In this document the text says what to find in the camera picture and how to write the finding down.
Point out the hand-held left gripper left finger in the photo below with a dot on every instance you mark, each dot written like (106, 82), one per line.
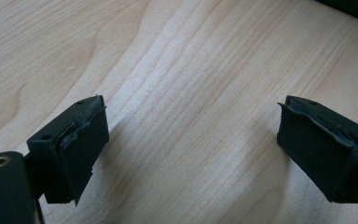
(74, 155)

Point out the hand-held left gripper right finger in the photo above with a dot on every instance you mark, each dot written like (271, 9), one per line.
(317, 149)

